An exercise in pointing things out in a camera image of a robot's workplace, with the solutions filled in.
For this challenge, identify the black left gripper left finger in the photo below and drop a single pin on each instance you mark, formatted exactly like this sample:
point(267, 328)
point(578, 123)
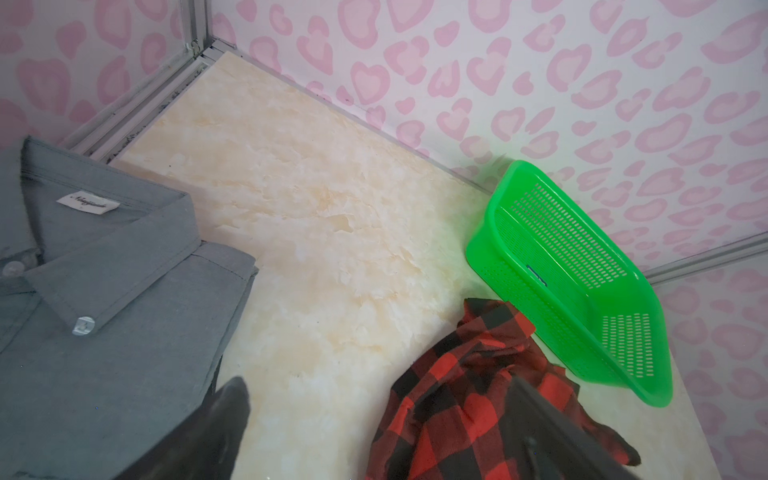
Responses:
point(203, 446)

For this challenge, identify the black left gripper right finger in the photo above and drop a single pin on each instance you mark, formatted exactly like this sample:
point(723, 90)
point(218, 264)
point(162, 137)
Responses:
point(546, 445)

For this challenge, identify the red black plaid shirt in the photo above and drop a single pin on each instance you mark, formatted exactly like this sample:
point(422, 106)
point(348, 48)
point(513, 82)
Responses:
point(449, 417)

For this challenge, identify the folded grey shirt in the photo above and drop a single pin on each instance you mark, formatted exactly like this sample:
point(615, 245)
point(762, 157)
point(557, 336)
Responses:
point(115, 313)

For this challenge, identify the green plastic basket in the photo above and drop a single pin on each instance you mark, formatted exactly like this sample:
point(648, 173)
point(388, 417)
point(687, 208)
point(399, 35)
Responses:
point(592, 307)

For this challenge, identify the aluminium corner frame post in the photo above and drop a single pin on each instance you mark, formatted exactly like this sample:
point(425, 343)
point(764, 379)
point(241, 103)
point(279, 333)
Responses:
point(712, 259)

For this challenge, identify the aluminium left corner post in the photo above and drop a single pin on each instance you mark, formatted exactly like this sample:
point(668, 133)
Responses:
point(196, 24)

